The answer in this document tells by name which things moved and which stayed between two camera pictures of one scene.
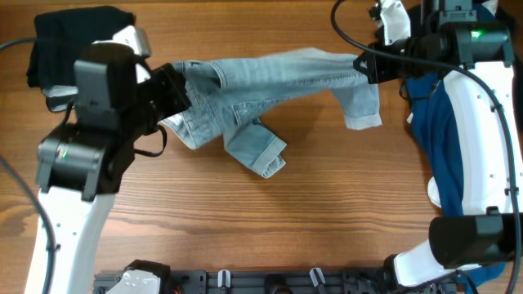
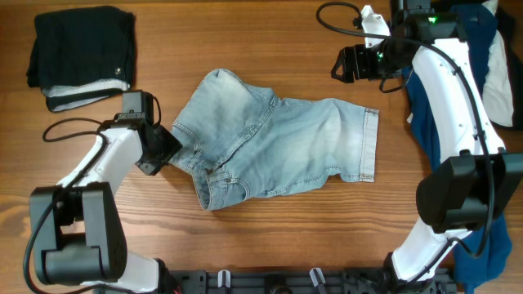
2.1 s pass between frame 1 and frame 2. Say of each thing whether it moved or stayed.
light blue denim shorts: moved
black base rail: stayed
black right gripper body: stayed
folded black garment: stayed
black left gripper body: moved
